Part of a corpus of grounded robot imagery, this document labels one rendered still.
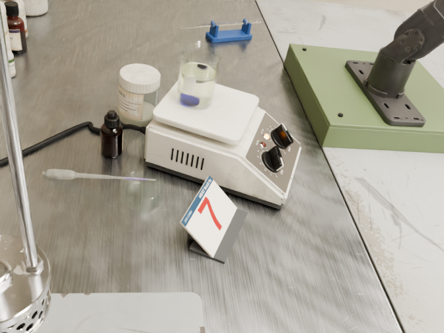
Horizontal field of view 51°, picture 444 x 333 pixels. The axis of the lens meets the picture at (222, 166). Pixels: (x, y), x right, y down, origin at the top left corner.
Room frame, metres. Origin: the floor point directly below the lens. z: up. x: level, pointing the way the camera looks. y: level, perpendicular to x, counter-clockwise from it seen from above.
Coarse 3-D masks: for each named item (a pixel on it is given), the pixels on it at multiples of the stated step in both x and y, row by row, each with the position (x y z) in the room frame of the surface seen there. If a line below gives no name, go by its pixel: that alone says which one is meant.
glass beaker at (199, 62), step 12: (180, 48) 0.54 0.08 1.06; (192, 48) 0.56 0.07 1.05; (204, 48) 0.56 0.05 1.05; (216, 48) 0.56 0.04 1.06; (180, 60) 0.53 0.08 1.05; (192, 60) 0.51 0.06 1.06; (204, 60) 0.56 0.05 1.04; (216, 60) 0.55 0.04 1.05; (180, 72) 0.52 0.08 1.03; (192, 72) 0.51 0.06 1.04; (204, 72) 0.51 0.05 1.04; (216, 72) 0.53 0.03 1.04; (180, 84) 0.52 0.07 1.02; (192, 84) 0.51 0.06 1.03; (204, 84) 0.52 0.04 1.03; (180, 96) 0.52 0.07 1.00; (192, 96) 0.51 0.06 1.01; (204, 96) 0.52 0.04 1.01; (192, 108) 0.51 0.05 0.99; (204, 108) 0.52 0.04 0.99
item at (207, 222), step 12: (216, 192) 0.43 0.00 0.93; (204, 204) 0.40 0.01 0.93; (216, 204) 0.42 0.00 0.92; (228, 204) 0.43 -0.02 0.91; (192, 216) 0.37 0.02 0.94; (204, 216) 0.39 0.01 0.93; (216, 216) 0.40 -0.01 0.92; (228, 216) 0.41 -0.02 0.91; (192, 228) 0.36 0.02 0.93; (204, 228) 0.37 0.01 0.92; (216, 228) 0.39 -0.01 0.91; (204, 240) 0.36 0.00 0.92; (216, 240) 0.37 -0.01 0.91
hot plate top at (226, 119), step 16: (224, 96) 0.56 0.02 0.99; (240, 96) 0.57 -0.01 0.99; (256, 96) 0.58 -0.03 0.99; (160, 112) 0.49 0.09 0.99; (176, 112) 0.50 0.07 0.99; (192, 112) 0.51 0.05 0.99; (208, 112) 0.51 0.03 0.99; (224, 112) 0.52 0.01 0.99; (240, 112) 0.53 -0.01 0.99; (192, 128) 0.48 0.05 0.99; (208, 128) 0.48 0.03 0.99; (224, 128) 0.49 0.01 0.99; (240, 128) 0.49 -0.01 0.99
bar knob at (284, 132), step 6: (282, 126) 0.55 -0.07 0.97; (276, 132) 0.55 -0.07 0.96; (282, 132) 0.54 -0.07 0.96; (288, 132) 0.55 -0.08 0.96; (276, 138) 0.54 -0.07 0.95; (282, 138) 0.54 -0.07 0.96; (288, 138) 0.53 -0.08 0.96; (276, 144) 0.53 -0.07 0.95; (282, 144) 0.53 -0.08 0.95; (288, 144) 0.53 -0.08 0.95
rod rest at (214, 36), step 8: (248, 24) 0.96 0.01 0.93; (208, 32) 0.93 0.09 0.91; (216, 32) 0.91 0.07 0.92; (224, 32) 0.95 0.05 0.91; (232, 32) 0.96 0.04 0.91; (240, 32) 0.97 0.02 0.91; (248, 32) 0.96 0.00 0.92; (216, 40) 0.91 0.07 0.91; (224, 40) 0.92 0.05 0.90; (232, 40) 0.93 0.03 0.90
